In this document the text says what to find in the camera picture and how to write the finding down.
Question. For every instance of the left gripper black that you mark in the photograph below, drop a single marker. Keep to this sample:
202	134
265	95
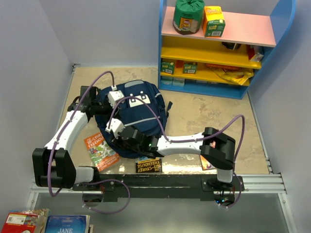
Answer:
110	108

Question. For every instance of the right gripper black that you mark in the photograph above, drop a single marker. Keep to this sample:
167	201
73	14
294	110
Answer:
117	142

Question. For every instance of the navy blue school backpack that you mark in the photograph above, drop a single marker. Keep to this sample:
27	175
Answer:
138	116

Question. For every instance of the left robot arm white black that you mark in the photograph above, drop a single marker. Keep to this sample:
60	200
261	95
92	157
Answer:
53	166

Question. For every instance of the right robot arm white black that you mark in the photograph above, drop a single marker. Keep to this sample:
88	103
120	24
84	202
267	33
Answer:
216	147

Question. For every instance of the yellow snack bag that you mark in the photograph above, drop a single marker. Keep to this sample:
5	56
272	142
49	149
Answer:
237	75

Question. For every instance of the black 169-storey treehouse book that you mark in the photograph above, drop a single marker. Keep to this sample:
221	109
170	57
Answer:
148	165

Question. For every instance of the orange 78-storey treehouse book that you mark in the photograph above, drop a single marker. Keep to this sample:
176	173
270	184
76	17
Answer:
101	154

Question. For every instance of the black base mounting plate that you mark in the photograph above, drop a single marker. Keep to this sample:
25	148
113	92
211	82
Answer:
153	186

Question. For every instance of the left small green box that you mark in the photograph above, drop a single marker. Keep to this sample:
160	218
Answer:
167	66

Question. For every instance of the small green box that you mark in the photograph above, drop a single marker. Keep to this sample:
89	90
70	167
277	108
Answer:
190	67
167	66

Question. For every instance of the purple Roald Dahl book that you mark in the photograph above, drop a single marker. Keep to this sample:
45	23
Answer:
206	165

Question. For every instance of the right small green box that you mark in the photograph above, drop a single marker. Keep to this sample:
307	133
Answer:
190	67

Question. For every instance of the blue Jane book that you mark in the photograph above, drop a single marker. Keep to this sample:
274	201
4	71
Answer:
69	224

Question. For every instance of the colourful blue toy shelf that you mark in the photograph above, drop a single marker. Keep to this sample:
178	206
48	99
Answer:
245	29

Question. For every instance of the green wrapped tissue roll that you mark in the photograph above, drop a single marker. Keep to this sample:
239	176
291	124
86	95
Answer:
188	16

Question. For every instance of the red book bottom left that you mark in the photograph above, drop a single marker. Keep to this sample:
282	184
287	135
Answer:
26	221

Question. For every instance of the orange green carton box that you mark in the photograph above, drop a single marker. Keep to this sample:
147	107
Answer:
213	24

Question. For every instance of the red white packet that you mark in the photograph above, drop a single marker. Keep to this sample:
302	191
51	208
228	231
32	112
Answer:
255	53

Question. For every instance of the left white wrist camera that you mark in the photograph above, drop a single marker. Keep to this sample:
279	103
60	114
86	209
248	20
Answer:
114	97

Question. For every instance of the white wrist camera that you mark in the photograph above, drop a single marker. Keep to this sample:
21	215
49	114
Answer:
115	126
114	97

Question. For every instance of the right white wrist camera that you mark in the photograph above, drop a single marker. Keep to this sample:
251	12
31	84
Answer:
115	126

